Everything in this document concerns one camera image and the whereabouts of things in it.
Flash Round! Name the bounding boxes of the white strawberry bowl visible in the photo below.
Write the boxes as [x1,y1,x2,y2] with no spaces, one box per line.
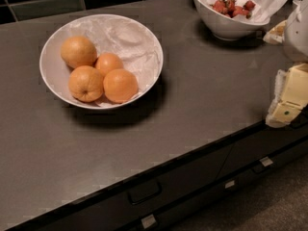
[193,0,270,40]

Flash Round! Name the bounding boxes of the red strawberries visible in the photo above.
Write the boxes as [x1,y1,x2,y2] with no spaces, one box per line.
[210,0,256,19]

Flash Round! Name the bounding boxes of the large white bowl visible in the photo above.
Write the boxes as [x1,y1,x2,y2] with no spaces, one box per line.
[38,13,165,111]

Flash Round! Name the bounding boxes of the white paper in orange bowl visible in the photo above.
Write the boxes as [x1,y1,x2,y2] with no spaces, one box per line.
[66,14,164,103]

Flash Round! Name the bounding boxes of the right dark drawer front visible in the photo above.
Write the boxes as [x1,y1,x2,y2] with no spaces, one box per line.
[218,124,308,178]

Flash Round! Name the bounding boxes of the dark drawer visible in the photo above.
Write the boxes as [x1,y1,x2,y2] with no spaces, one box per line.
[117,141,307,231]
[218,124,308,178]
[13,144,232,231]

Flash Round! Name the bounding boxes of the lower dark drawer front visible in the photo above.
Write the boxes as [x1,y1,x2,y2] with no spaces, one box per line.
[117,141,307,231]

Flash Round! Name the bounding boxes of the orange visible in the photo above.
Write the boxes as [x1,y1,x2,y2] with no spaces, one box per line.
[61,36,97,68]
[94,53,123,77]
[68,65,104,103]
[103,68,139,103]

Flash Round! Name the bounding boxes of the left dark drawer front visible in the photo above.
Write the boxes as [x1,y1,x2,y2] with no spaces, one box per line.
[13,144,232,231]

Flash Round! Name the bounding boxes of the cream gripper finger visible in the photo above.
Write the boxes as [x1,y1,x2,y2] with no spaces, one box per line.
[266,63,308,128]
[263,20,287,44]

